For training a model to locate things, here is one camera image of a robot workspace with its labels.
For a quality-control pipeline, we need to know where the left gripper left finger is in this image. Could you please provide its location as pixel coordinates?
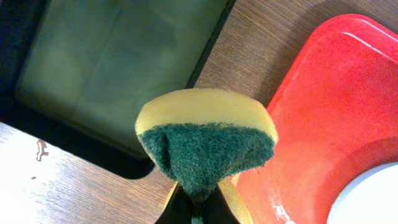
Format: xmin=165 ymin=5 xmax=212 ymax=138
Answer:
xmin=155 ymin=183 xmax=193 ymax=224

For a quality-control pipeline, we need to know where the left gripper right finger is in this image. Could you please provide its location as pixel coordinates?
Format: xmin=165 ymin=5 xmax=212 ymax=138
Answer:
xmin=203 ymin=187 xmax=239 ymax=224

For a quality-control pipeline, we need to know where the green yellow sponge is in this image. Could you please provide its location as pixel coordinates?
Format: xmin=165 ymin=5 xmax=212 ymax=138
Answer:
xmin=135 ymin=88 xmax=278 ymax=223

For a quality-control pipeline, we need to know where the white plate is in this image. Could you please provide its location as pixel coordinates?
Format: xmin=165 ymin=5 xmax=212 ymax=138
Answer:
xmin=327 ymin=162 xmax=397 ymax=224

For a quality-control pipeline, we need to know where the red plastic tray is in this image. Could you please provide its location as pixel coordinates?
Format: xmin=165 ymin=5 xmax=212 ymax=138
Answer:
xmin=237 ymin=14 xmax=397 ymax=223

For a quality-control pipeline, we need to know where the black water tray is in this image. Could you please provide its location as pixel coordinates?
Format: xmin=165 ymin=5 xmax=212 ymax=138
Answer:
xmin=1 ymin=0 xmax=234 ymax=179

